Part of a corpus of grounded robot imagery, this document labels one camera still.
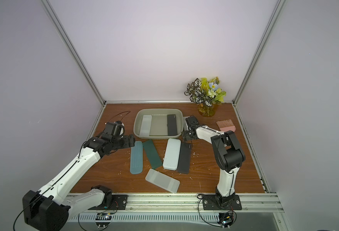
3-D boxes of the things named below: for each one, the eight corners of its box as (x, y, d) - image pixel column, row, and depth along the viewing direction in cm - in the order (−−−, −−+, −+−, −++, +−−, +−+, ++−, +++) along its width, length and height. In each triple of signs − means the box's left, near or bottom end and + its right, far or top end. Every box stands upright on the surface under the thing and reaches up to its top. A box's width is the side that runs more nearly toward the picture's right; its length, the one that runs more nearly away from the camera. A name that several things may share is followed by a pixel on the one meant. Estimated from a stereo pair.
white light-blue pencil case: (162, 169, 86) (162, 167, 84) (168, 139, 99) (168, 137, 98) (177, 171, 85) (177, 170, 83) (181, 140, 98) (181, 139, 97)
